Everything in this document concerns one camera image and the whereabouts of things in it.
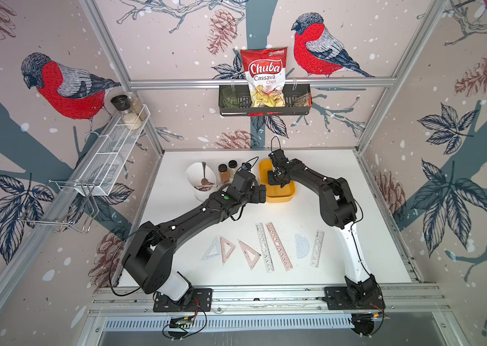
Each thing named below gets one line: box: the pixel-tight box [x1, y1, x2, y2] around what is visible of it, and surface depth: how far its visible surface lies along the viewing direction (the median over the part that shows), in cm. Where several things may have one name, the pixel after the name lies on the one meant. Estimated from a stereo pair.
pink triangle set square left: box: [219, 234, 237, 266], surface depth 87 cm
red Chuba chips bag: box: [239, 46, 289, 109], surface depth 84 cm
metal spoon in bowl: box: [200, 161, 209, 186], surface depth 103 cm
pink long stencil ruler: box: [265, 222, 294, 272], surface depth 87 cm
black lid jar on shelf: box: [110, 94, 132, 115], surface depth 81 cm
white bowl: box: [185, 162, 217, 202], surface depth 97 cm
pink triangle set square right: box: [237, 238, 262, 271], surface depth 85 cm
